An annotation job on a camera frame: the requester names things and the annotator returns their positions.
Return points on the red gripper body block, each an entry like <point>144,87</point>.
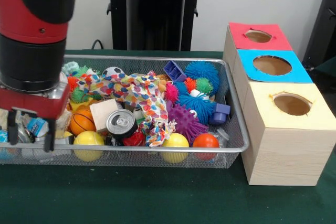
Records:
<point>29,103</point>

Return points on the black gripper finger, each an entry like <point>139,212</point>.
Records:
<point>49,140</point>
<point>13,132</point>

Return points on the crushed bottle with blue label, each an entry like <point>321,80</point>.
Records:
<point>36,127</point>

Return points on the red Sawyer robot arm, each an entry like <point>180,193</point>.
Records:
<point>34,24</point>

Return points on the shallow mesh bin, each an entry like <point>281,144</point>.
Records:
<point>126,161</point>

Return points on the wooden box with three holes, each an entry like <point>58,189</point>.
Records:
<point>288,155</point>

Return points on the small orange basketball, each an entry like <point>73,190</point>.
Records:
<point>81,123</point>

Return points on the yellow ball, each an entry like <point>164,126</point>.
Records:
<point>175,142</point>
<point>88,140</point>

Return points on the plain wooden block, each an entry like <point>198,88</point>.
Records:
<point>103,113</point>

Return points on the silver topped drink can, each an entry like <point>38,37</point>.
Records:
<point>121,123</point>

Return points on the small soccer ball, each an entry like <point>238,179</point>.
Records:
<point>113,71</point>

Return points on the long polka dot cloth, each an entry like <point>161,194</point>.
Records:
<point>136,90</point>

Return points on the dark green table cloth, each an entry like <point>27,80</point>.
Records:
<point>157,195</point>

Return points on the purple spiky rubber ball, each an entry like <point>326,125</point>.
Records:
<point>183,121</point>

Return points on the orange ball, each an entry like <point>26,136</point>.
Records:
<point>206,142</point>

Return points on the green side table cloth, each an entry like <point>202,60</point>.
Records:
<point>326,73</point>

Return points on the black flat panel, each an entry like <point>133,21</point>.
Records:
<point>324,24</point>

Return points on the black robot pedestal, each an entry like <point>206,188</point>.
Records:
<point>155,11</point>

